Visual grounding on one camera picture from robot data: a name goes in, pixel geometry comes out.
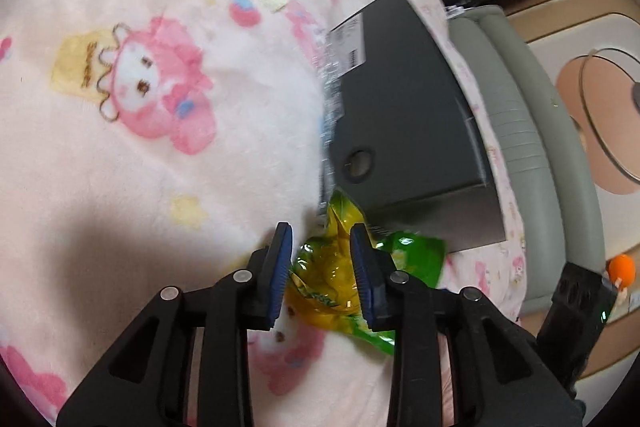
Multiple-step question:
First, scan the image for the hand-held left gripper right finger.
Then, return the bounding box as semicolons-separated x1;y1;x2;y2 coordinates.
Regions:
349;223;586;427

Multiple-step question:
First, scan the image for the pink printed blanket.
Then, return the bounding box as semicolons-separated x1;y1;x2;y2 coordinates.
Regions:
0;0;526;427

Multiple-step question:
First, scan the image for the round peach wall decoration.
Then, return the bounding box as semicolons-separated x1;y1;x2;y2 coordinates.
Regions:
555;47;640;195

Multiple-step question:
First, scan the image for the yellow green corn snack packet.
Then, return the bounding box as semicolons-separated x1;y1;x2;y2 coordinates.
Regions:
285;189;447;355

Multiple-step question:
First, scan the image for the orange plush toy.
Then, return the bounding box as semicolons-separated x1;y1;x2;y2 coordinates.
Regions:
605;254;638;303

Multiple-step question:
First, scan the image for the grey padded headboard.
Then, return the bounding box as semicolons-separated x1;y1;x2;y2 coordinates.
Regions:
447;4;608;308

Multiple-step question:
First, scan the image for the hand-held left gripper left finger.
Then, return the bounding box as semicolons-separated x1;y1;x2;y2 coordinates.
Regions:
56;222;294;427

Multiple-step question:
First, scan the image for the clear plastic bag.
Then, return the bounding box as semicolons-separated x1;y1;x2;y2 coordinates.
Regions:
315;52;351;218

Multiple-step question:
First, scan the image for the dark cardboard box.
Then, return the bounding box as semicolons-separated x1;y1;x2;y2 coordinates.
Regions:
325;0;508;255

